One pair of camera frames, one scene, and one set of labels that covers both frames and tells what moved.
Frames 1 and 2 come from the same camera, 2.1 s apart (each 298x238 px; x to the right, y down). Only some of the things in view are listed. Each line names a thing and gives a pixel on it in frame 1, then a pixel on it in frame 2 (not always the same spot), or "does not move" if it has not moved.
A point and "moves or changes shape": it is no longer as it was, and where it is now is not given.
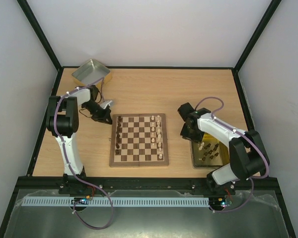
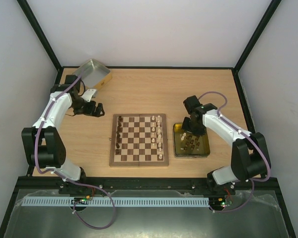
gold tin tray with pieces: [209, 153] to [187, 144]
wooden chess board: [139, 140] does not move
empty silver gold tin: [90, 71] does not move
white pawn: [201, 147] moves or changes shape
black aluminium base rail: [162, 183] does not move
